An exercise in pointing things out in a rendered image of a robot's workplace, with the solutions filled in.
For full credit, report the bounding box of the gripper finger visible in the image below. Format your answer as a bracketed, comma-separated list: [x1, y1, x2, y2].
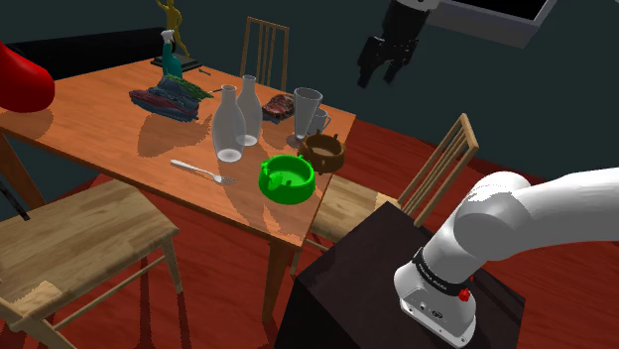
[383, 40, 420, 84]
[356, 35, 386, 89]

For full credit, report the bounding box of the white mug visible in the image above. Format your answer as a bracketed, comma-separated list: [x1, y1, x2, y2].
[308, 107, 332, 137]

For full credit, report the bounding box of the tall clear drinking glass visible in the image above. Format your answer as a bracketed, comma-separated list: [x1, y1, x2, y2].
[286, 86, 324, 149]

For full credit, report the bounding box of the white framed window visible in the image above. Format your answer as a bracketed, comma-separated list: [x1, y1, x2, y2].
[428, 0, 558, 50]

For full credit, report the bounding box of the brown red meat piece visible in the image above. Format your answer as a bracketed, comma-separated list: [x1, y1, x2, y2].
[262, 92, 297, 125]

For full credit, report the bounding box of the light wooden chair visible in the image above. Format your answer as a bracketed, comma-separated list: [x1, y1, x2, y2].
[239, 16, 291, 92]
[290, 112, 480, 278]
[0, 179, 184, 349]

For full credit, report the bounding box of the brown round ashtray bowl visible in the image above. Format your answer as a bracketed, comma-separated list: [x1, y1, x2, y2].
[297, 131, 346, 175]

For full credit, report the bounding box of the clear glass bottle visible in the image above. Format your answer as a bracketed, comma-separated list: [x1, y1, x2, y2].
[236, 73, 264, 147]
[211, 84, 247, 164]

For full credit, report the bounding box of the green round ashtray bowl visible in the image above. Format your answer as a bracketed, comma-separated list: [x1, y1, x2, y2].
[258, 154, 316, 205]

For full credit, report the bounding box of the green leafy bundle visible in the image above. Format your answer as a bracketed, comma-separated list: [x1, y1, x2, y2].
[165, 73, 215, 101]

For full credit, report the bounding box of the teal spray bottle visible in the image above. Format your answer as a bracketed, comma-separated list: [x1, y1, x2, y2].
[160, 30, 185, 80]

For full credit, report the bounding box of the gold figure statue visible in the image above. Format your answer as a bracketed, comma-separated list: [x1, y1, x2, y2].
[150, 0, 203, 72]

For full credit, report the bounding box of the silver fork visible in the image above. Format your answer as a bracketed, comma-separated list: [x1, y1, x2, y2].
[170, 159, 238, 185]

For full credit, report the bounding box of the dark robot stand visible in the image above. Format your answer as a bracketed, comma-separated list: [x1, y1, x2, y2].
[274, 201, 527, 349]

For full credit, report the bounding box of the black low furniture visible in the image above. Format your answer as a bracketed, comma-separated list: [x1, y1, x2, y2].
[4, 27, 168, 81]

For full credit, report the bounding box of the wooden dining table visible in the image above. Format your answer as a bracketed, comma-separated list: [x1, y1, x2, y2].
[0, 57, 357, 324]

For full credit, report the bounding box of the red rounded object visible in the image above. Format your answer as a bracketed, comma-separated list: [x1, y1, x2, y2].
[0, 41, 56, 114]

